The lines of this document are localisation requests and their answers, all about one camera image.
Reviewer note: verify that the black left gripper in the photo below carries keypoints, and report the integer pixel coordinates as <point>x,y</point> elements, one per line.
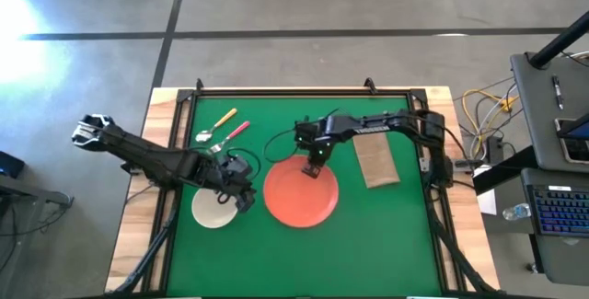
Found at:
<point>226,180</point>

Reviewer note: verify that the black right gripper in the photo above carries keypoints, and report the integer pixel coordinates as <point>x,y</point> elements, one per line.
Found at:
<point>313,133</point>

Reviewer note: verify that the cream white bowl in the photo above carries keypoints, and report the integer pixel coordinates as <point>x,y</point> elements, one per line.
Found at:
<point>209,211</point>

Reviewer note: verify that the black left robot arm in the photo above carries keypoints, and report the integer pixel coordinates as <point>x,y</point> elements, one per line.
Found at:
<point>152,158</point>

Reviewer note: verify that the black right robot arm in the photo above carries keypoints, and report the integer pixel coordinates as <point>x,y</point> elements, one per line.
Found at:
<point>382,124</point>

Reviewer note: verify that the orange round plate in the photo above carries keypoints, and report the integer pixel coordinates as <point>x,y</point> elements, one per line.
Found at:
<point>299,202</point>

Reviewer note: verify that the green table mat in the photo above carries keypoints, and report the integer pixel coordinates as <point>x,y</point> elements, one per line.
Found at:
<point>368,244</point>

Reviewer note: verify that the black support strut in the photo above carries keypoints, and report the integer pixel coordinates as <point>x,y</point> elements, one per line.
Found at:
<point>455,253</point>
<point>152,253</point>

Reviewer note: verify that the white paper sheet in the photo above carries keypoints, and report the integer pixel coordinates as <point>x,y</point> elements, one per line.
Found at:
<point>487,202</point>

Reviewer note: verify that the black power strip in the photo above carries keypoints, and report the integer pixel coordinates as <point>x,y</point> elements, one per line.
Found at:
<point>495,149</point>

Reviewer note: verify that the clear water bottle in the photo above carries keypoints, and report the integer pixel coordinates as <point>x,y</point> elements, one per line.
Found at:
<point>516,211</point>

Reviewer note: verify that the grey desk with equipment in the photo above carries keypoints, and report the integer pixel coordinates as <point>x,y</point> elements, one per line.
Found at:
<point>538,119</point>

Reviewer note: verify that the black box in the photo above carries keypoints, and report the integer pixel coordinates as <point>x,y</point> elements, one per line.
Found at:
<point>9,164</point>

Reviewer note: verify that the backlit blue keyboard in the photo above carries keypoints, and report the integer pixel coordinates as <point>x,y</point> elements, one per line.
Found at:
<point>559,209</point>

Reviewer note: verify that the black pen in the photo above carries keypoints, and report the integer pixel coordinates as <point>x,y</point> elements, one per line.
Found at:
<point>557,92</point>

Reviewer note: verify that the tablet with dark screen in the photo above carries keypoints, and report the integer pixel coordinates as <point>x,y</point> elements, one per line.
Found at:
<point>575,140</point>

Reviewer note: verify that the grey side desk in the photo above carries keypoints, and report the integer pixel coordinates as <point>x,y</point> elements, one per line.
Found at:
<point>561,257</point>

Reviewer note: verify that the black pole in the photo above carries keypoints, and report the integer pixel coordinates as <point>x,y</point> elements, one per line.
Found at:
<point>559,41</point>

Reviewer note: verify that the black metal table frame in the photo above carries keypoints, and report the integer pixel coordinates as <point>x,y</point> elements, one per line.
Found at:
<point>299,92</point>

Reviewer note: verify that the black frame clamp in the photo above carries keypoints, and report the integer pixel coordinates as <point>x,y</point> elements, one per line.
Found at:
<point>199,84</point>
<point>370,85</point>

